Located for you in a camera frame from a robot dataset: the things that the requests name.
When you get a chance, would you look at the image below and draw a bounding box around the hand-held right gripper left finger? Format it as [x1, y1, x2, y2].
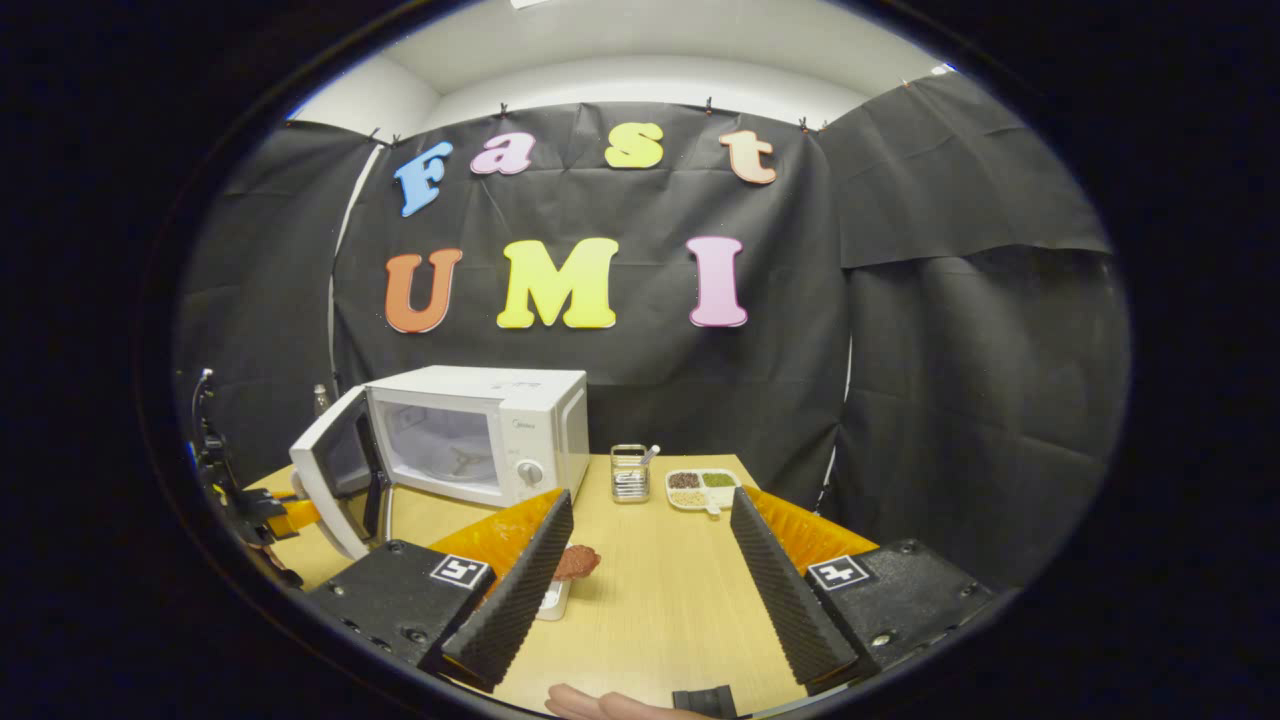
[300, 488, 576, 693]

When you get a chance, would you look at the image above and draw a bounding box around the brown fried chicken drumstick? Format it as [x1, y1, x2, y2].
[552, 544, 602, 583]

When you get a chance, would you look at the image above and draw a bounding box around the white microwave oven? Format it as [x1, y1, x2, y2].
[288, 365, 591, 561]

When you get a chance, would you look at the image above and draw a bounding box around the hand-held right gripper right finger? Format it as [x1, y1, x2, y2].
[730, 485, 1001, 698]

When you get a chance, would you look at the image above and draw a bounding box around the white divided dish with grains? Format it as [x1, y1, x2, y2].
[665, 468, 743, 516]

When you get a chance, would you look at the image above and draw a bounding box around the small clear container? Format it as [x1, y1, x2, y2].
[610, 443, 653, 504]

